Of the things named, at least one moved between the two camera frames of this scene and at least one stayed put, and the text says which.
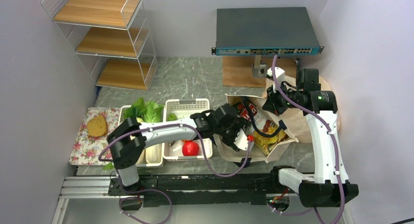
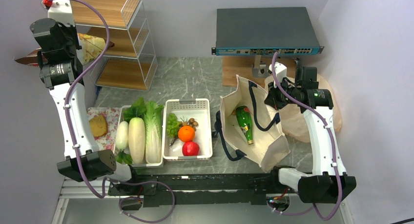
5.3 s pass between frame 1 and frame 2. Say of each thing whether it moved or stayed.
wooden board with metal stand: stayed
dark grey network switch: stayed
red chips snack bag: moved
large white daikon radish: moved
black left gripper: moved
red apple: stayed
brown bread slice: stayed
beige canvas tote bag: moved
